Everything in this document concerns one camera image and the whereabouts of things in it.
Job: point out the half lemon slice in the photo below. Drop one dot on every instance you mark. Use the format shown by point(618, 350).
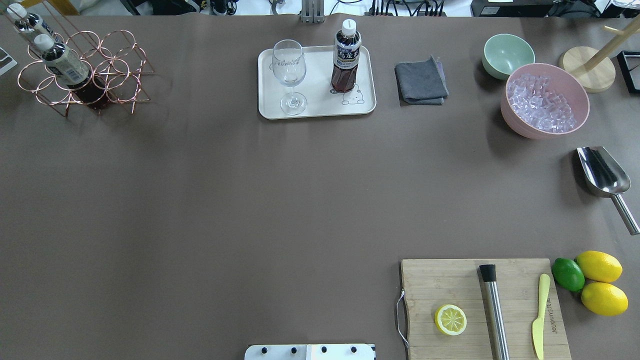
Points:
point(450, 320)

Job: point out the clear wine glass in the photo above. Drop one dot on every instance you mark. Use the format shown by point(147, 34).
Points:
point(289, 68)

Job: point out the bamboo cutting board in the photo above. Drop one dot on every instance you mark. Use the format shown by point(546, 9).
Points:
point(429, 284)

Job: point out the tea bottle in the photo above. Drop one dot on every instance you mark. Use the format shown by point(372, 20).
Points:
point(88, 87)
point(30, 25)
point(346, 54)

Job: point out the wooden cup tree stand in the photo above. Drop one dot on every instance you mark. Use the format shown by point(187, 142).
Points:
point(593, 67)

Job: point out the yellow lemon upper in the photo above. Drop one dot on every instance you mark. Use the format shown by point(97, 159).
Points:
point(599, 266)

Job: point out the black glass rack tray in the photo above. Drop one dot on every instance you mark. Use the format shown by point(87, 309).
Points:
point(629, 64)

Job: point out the green lime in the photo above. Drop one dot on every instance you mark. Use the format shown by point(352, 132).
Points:
point(568, 274)

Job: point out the steel ice scoop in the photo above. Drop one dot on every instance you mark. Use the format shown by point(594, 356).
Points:
point(607, 179)

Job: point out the pink bowl with ice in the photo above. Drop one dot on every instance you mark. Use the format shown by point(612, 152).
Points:
point(542, 101)

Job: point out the green empty bowl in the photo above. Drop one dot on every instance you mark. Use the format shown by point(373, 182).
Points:
point(504, 53)

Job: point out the grey folded cloth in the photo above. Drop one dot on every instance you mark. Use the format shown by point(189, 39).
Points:
point(422, 83)

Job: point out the cream rabbit tray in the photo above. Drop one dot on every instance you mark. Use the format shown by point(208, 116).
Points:
point(322, 100)

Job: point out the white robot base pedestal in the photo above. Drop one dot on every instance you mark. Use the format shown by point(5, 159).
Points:
point(327, 351)

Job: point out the copper wire bottle basket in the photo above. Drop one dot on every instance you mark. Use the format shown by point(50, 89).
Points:
point(116, 57)

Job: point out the steel muddler black tip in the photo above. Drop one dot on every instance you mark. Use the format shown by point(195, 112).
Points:
point(496, 322)

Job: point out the yellow plastic knife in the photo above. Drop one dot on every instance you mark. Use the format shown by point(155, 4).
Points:
point(537, 327)

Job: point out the yellow lemon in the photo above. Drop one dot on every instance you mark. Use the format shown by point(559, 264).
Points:
point(604, 299)
point(599, 266)

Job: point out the yellow lemon lower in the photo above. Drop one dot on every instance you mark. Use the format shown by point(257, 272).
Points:
point(604, 299)

